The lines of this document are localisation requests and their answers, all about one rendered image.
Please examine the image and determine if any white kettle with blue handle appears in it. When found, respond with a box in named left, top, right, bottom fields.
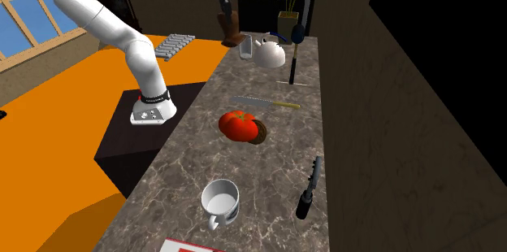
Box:
left=252, top=31, right=288, bottom=69

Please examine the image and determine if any grey slatted rack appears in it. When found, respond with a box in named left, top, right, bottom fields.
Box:
left=154, top=33, right=197, bottom=63

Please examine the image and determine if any brown wooden stand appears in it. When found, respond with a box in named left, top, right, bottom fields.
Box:
left=216, top=10, right=247, bottom=49

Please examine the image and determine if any grey tool with black handle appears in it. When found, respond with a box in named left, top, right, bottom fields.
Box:
left=294, top=155, right=323, bottom=221

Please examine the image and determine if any dark robot stand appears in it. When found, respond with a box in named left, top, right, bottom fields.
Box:
left=93, top=81, right=207, bottom=199

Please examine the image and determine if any window with wooden frame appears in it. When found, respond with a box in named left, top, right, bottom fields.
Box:
left=0, top=0, right=89, bottom=74

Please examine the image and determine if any white mug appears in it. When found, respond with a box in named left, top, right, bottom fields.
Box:
left=200, top=178, right=241, bottom=232

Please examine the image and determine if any knife with yellow handle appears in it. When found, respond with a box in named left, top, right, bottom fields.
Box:
left=230, top=95, right=301, bottom=111

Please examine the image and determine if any red and white book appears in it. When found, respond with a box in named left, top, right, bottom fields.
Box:
left=158, top=237, right=228, bottom=252

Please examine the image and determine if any brown round coaster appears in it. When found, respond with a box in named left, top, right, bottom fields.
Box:
left=246, top=119, right=268, bottom=146

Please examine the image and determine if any green plant in pot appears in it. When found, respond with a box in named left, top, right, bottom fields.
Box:
left=272, top=0, right=310, bottom=45

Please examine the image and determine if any dark spoon with black handle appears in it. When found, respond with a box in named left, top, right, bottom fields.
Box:
left=288, top=23, right=307, bottom=85

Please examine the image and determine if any red tomato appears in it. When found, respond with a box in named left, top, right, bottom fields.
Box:
left=218, top=110, right=260, bottom=144

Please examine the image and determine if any clear grey cup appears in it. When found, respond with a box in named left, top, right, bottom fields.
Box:
left=238, top=33, right=255, bottom=61

